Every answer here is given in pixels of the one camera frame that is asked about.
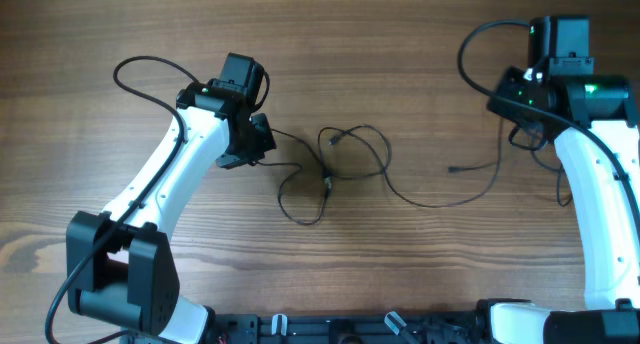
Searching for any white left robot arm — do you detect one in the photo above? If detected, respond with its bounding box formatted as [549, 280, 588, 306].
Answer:
[45, 53, 275, 343]

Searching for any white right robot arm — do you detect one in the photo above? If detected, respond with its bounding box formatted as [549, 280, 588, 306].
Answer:
[487, 16, 639, 343]

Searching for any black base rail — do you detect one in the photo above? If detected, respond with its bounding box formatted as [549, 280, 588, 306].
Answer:
[205, 311, 485, 344]

